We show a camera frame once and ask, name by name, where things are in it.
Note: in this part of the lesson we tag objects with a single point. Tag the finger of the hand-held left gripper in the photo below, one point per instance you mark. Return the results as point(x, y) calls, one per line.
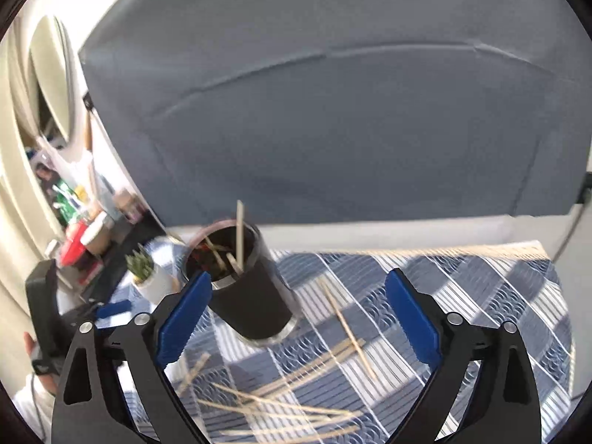
point(113, 309)

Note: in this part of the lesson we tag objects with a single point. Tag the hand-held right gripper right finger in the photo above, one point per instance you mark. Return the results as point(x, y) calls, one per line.
point(414, 319)

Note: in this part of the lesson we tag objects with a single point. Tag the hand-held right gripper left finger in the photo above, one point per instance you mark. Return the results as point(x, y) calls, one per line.
point(182, 319)

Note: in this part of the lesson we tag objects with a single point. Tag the black steel tumbler cup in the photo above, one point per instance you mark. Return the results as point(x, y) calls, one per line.
point(249, 300)

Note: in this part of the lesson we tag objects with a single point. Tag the bundle of wooden chopsticks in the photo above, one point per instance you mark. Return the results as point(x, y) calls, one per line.
point(240, 236)

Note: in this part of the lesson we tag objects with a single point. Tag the pile of wooden chopsticks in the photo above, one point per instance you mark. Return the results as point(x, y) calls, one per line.
point(296, 374)

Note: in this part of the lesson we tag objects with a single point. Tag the person's left forearm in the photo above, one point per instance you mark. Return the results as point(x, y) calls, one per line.
point(32, 407)

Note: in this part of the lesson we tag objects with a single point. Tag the person's left hand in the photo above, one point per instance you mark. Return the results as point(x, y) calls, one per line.
point(48, 381)

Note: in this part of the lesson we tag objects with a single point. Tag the small plant in white pot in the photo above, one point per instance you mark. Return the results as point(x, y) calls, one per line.
point(152, 286)

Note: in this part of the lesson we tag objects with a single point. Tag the red container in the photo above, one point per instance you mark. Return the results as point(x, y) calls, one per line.
point(71, 245)

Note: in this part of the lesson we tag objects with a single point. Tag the brown paper cup white lid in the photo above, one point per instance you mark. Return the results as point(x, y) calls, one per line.
point(97, 236)

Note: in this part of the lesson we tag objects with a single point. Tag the blue patterned tablecloth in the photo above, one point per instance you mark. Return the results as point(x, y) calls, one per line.
point(485, 286)

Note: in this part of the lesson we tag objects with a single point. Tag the brown jar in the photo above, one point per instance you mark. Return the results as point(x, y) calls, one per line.
point(128, 206)

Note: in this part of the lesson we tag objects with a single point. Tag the small photo print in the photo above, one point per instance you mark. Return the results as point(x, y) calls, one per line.
point(45, 176)

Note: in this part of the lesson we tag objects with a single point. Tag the cream curtain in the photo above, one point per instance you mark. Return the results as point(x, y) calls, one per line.
point(14, 171)

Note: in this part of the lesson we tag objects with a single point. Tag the grey backdrop cloth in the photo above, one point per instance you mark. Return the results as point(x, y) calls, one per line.
point(347, 125)

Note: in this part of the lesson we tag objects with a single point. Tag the oval wall mirror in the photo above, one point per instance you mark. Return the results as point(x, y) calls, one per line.
point(53, 78)

